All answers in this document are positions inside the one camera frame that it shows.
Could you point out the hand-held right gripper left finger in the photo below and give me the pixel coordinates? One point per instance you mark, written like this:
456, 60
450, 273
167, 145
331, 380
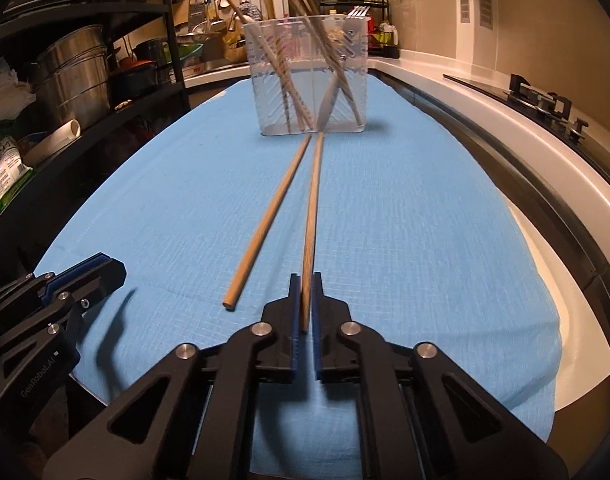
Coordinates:
295, 310

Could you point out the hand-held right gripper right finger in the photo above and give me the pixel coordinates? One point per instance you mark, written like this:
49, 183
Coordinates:
317, 310

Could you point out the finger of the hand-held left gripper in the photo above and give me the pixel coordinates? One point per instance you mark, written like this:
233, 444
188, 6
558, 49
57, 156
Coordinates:
105, 280
80, 267

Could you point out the clear plastic utensil holder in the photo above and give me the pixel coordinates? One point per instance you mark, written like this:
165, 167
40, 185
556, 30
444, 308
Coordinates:
357, 50

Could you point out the green food packet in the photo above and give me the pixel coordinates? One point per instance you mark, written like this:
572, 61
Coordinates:
5, 172

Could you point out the white roll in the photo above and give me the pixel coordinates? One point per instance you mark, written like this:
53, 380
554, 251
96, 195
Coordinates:
60, 137

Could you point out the blue table cloth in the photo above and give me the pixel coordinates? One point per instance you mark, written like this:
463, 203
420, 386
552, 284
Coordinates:
410, 210

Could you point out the large steel pot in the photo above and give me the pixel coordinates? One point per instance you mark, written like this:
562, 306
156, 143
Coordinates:
75, 80

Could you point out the white plastic bag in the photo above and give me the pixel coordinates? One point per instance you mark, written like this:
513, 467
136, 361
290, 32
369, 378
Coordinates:
5, 87

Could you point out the red pot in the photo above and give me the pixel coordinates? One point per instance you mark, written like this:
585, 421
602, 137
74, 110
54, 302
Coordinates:
135, 70

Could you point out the green bowl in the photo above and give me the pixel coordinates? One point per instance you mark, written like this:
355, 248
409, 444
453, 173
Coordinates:
191, 50

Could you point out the black metal shelf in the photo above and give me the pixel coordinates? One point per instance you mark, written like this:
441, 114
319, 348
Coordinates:
171, 35

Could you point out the black countertop rack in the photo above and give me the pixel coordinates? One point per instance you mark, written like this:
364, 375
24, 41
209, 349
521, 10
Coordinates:
390, 52

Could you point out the yellow-green bottle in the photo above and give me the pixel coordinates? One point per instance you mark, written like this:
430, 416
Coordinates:
386, 35

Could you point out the steel grater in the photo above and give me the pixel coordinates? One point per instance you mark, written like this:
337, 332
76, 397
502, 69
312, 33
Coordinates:
197, 9

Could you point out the black gas stove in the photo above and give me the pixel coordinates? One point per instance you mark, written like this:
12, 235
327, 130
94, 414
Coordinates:
550, 102

